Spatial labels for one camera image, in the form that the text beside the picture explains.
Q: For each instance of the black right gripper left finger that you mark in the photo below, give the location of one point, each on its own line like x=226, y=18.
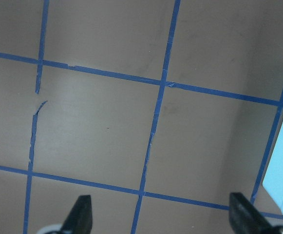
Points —
x=80, y=218

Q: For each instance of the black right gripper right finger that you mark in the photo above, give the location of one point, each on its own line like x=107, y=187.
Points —
x=244, y=218

